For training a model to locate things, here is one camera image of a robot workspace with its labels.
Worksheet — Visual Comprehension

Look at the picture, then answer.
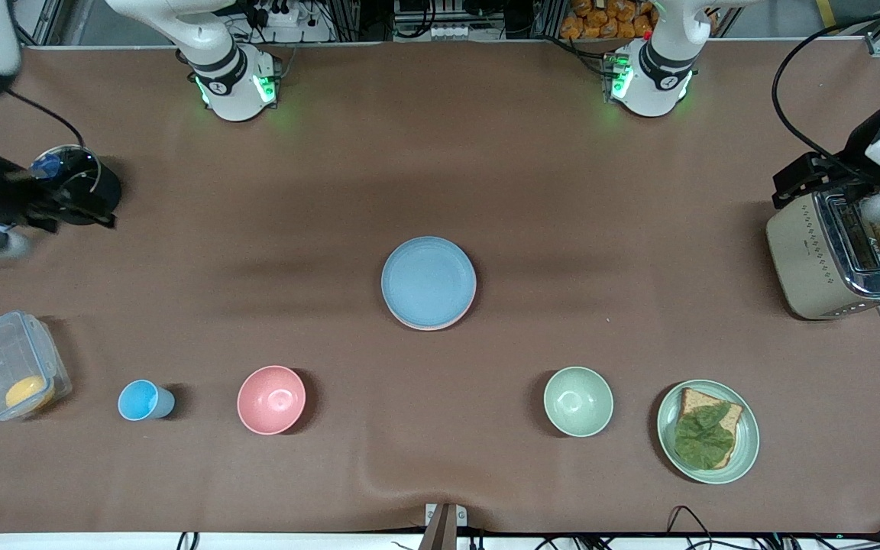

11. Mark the blue shallow bowl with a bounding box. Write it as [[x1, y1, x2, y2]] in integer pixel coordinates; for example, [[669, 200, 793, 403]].
[[380, 236, 477, 327]]

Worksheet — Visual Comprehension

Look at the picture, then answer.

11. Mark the pink shallow bowl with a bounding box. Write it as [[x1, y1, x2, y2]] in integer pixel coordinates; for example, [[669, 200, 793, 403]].
[[390, 294, 477, 332]]

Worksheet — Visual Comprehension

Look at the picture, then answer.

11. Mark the glass saucepan lid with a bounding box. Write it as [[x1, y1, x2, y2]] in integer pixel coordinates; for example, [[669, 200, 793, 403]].
[[31, 145, 102, 196]]

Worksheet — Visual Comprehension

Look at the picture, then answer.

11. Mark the beige chrome toaster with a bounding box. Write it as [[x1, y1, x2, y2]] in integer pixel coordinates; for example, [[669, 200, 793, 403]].
[[766, 177, 880, 320]]

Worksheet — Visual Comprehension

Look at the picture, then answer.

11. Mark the yellow round food piece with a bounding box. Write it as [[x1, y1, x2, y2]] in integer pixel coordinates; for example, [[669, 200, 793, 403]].
[[5, 376, 55, 413]]

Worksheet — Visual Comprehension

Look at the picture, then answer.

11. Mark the light blue cup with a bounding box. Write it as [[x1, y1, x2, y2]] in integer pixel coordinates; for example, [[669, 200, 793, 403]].
[[118, 380, 176, 422]]

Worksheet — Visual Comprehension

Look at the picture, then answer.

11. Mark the orange snack packets pile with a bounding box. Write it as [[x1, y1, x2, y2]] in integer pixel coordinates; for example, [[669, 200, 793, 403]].
[[561, 0, 658, 40]]

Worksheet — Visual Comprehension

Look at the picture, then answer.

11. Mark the green plate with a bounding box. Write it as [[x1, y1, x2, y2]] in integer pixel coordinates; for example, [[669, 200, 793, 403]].
[[656, 380, 760, 485]]

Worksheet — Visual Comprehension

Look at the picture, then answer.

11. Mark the green lettuce leaf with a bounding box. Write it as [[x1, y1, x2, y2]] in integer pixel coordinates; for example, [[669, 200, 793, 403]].
[[674, 403, 736, 471]]

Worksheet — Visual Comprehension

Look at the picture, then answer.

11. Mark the pink deep bowl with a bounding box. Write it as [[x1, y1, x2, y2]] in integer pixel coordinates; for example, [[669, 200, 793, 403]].
[[237, 365, 307, 436]]

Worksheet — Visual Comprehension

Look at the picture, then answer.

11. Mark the green deep bowl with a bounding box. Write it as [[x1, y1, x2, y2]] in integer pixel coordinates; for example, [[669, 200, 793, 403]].
[[543, 367, 615, 438]]

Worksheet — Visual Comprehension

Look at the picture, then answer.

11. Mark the brown table cover mat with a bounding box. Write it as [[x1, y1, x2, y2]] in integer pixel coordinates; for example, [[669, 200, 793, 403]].
[[0, 40, 880, 535]]

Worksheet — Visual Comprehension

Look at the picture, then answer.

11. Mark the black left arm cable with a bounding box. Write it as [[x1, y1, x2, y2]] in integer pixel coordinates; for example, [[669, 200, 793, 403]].
[[772, 14, 880, 167]]

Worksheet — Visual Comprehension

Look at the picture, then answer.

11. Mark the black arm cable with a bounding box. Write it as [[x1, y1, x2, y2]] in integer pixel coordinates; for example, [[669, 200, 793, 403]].
[[772, 14, 880, 167], [5, 88, 87, 151]]

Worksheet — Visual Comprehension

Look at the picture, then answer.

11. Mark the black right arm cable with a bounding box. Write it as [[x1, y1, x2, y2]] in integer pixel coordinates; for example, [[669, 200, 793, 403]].
[[5, 88, 87, 151]]

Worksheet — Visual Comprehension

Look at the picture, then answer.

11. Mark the black floor cable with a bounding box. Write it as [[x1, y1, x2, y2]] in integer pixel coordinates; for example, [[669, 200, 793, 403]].
[[665, 504, 723, 550]]

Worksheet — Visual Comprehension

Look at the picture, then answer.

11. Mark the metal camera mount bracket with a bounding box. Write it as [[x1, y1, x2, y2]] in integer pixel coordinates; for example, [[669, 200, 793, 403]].
[[425, 502, 468, 550]]

